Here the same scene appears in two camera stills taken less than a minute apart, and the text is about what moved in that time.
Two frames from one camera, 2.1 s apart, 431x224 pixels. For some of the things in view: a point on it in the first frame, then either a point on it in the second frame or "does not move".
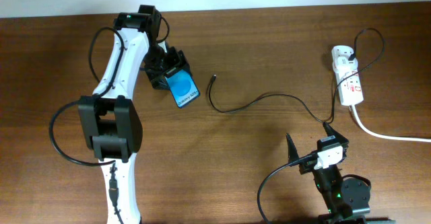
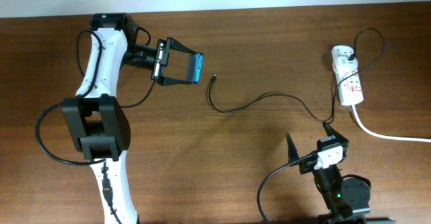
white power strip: x=349 y=83 does not move
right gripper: x=341 y=141 does not move
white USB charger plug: x=343 y=64 does not move
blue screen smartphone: x=183 y=87 to x=194 y=66
